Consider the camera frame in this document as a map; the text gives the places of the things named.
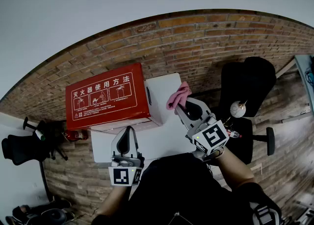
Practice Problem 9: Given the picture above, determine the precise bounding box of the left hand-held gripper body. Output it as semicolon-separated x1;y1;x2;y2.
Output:
107;154;145;187

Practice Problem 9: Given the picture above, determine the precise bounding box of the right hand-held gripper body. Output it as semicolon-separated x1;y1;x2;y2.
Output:
185;114;230;160

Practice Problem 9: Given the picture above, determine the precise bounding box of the pink cloth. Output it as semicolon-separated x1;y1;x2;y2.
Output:
166;81;192;111

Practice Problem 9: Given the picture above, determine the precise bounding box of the red fire extinguisher box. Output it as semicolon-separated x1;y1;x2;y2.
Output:
65;62;164;131

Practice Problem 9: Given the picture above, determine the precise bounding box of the person's right forearm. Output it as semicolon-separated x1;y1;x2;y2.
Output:
215;145;256;192

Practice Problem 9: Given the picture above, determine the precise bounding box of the person's left forearm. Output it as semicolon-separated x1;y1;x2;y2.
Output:
97;184;131;220

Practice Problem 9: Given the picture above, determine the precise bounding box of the clear plastic bottle red label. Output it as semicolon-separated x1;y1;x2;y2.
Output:
227;128;243;139

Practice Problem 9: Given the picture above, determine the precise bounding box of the white globe lamp gold stand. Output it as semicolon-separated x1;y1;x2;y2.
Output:
222;99;248;129

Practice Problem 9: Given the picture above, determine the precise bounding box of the person's black clothing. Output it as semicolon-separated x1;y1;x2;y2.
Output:
93;152;283;225

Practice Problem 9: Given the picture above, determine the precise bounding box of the black round helmet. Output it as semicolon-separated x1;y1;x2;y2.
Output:
40;208;67;225

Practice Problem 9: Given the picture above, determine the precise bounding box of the black mesh office chair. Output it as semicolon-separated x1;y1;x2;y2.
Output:
1;117;69;166

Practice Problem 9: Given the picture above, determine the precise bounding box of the white desk black leg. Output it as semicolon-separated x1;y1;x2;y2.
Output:
0;112;53;225

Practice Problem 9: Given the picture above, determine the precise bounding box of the light blue desk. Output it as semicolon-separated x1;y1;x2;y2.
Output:
276;54;314;124

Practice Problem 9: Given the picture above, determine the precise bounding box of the black floor cable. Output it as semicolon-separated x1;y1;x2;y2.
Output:
73;208;99;220

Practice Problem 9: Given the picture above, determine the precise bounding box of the grey white backpack strap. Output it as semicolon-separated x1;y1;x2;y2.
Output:
249;201;283;225

